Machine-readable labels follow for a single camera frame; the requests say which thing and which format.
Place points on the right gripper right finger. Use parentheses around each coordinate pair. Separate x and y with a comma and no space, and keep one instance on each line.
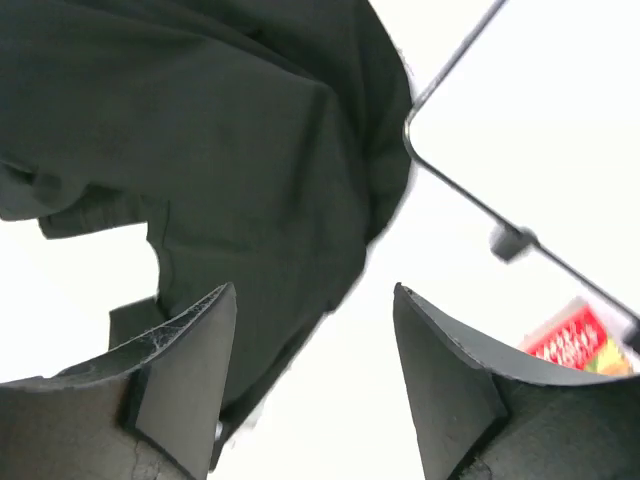
(484,410)

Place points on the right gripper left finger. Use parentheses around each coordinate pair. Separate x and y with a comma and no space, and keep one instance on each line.
(147,409)

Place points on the black long sleeve shirt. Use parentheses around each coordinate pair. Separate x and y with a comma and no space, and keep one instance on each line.
(260,141)

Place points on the Roald Dahl paperback book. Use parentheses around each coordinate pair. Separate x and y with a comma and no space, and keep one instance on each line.
(577,338)

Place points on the white dry-erase board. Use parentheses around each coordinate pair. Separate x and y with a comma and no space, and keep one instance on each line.
(534,120)

